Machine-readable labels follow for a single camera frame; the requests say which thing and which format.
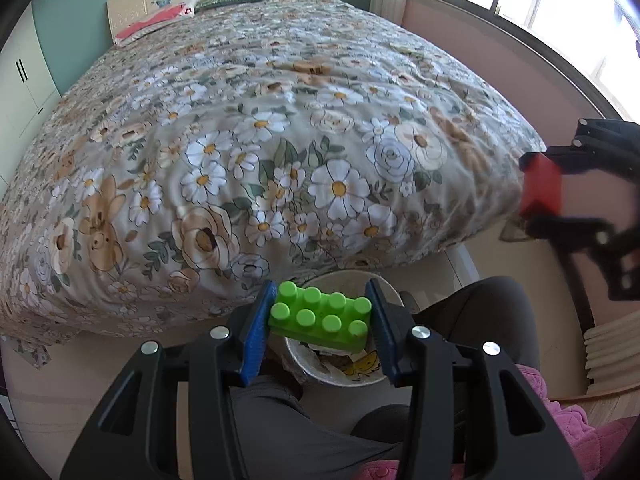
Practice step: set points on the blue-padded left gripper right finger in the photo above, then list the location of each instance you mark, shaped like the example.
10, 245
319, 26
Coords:
472, 414

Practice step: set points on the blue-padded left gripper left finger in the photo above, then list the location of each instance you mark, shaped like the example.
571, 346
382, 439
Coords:
132, 433

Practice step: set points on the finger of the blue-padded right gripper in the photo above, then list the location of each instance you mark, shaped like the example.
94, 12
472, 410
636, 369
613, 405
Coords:
566, 158
575, 234

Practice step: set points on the red toy brick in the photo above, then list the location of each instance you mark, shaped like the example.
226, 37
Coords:
542, 187

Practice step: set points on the light green toy brick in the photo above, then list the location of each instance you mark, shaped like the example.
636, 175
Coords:
333, 321

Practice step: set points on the white round trash bin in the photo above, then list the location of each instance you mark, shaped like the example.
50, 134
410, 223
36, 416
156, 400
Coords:
332, 367

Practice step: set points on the person's right leg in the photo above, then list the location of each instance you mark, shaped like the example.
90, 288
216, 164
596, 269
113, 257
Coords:
494, 309

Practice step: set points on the pink quilted jacket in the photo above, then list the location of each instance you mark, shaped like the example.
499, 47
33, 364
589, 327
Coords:
593, 446

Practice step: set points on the floral bed quilt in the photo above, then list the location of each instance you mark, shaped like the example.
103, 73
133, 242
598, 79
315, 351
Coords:
277, 140

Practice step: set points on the white wardrobe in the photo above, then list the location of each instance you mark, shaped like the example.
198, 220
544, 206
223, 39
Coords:
28, 94

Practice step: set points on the pink white pillow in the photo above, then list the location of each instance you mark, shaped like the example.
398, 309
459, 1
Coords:
161, 18

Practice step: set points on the window with frame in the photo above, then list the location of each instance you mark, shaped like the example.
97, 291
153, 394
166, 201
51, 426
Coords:
595, 43

